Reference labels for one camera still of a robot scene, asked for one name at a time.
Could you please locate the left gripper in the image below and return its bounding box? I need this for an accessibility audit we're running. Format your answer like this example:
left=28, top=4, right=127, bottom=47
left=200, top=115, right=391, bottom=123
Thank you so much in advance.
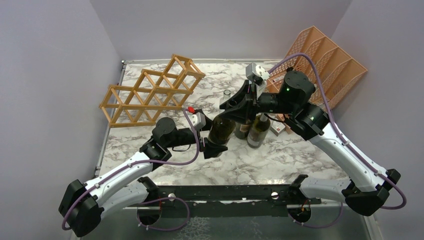
left=165, top=114, right=228, bottom=158

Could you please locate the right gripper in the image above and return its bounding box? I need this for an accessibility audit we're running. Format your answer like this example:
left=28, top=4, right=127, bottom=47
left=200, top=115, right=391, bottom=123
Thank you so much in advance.
left=218, top=80, right=297, bottom=125

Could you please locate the dark green wine bottle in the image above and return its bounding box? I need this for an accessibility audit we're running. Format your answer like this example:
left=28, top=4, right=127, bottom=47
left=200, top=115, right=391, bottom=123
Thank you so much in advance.
left=207, top=115, right=236, bottom=146
left=234, top=121, right=252, bottom=140
left=247, top=113, right=271, bottom=149

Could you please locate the clear glass bottle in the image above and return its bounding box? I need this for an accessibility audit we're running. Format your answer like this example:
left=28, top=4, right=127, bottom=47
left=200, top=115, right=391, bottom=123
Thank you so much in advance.
left=218, top=89, right=232, bottom=112

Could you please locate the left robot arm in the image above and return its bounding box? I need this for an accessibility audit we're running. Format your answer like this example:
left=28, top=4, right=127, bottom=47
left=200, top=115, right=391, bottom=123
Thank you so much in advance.
left=58, top=107, right=228, bottom=237

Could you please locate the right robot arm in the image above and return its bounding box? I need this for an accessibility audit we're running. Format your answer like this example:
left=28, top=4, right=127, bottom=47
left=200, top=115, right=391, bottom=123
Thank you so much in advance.
left=219, top=70, right=401, bottom=216

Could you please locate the wooden wine rack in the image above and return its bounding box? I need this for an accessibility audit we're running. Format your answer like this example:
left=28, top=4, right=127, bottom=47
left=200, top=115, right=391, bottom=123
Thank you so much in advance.
left=99, top=54, right=206, bottom=128

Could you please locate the small white box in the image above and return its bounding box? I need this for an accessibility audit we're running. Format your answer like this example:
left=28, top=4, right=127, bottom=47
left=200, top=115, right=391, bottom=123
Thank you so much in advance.
left=270, top=120, right=286, bottom=137

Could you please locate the orange plastic file organizer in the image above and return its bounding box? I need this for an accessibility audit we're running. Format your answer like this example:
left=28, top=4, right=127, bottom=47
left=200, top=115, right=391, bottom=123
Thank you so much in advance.
left=267, top=26, right=368, bottom=109

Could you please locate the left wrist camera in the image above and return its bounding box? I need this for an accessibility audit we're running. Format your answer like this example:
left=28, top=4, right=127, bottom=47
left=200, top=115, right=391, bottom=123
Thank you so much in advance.
left=187, top=106, right=202, bottom=131

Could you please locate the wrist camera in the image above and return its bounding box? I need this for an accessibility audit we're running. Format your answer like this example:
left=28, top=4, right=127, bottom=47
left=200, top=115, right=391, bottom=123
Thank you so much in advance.
left=187, top=106, right=202, bottom=131
left=245, top=62, right=270, bottom=99

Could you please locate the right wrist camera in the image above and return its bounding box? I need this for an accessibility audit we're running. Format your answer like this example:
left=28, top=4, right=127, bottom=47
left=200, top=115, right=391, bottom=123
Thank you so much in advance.
left=245, top=62, right=270, bottom=99

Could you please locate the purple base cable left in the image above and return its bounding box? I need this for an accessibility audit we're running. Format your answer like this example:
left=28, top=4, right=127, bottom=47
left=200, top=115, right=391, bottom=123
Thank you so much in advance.
left=136, top=197, right=191, bottom=232

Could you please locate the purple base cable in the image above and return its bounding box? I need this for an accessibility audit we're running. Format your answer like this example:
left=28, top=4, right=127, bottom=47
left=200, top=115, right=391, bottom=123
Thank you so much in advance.
left=286, top=202, right=344, bottom=230
left=136, top=197, right=191, bottom=232

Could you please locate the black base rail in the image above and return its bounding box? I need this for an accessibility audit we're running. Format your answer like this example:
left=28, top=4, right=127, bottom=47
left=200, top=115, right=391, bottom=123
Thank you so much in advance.
left=134, top=184, right=327, bottom=223

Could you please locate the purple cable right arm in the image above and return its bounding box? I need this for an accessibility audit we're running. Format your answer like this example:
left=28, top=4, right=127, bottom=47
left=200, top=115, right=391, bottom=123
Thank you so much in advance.
left=266, top=52, right=408, bottom=211

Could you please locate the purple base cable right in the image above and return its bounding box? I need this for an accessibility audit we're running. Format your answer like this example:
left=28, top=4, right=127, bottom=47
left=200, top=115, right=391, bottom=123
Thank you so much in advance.
left=286, top=202, right=344, bottom=230

